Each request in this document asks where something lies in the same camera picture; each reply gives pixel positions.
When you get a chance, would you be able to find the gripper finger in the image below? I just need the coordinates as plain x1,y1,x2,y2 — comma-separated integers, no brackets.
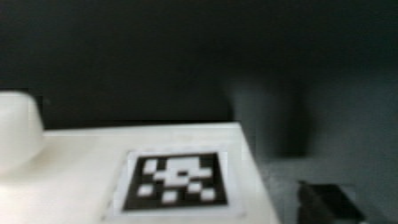
296,181,375,224

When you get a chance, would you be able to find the white drawer box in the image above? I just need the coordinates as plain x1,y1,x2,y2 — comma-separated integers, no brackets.
0,91,280,224

